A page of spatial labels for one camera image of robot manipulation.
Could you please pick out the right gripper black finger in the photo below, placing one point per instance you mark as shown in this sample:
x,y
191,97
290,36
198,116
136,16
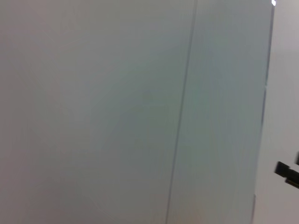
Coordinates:
x,y
282,168

